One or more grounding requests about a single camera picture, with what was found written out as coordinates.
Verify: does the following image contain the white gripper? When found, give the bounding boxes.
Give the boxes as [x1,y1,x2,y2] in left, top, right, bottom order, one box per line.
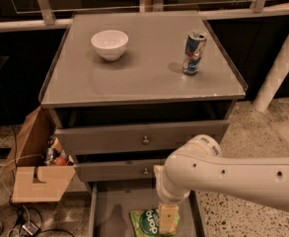
[153,165,190,234]

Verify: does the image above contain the green rice chip bag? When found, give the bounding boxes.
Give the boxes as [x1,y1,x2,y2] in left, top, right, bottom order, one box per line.
[129,208,180,237]

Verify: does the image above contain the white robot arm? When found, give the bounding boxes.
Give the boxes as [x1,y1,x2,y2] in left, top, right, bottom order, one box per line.
[156,16,289,212]

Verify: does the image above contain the grey bottom drawer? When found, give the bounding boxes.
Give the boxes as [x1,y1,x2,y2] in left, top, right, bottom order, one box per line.
[89,179,209,237]

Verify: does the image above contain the grey drawer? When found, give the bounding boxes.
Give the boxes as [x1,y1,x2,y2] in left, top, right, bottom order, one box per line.
[74,159,165,182]
[55,119,230,155]
[89,179,209,237]

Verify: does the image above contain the grey middle drawer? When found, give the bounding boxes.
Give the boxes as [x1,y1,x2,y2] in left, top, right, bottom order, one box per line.
[74,159,165,182]

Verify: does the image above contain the grey top drawer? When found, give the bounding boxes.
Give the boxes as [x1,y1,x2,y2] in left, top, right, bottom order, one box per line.
[55,119,230,155]

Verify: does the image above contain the grey drawer cabinet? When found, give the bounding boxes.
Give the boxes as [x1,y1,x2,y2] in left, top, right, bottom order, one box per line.
[38,11,249,237]

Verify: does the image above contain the red item in box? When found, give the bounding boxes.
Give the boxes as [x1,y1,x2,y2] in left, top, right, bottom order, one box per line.
[54,157,67,166]

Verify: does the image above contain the bottle in cardboard box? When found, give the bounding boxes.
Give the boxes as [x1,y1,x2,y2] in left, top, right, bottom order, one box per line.
[48,135,63,153]

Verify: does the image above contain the brown cardboard box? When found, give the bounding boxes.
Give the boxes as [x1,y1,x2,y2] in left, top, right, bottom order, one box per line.
[0,107,75,203]

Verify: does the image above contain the crushed blue energy drink can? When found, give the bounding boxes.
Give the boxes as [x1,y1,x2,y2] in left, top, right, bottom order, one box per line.
[182,30,207,76]

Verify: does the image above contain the white ceramic bowl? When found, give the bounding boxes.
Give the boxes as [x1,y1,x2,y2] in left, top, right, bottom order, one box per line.
[91,30,128,61]

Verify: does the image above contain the metal window railing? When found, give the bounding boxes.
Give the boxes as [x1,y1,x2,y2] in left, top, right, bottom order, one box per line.
[0,0,289,34]

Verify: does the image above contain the black cables on floor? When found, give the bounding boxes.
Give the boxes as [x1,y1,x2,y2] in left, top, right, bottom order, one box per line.
[0,155,76,237]

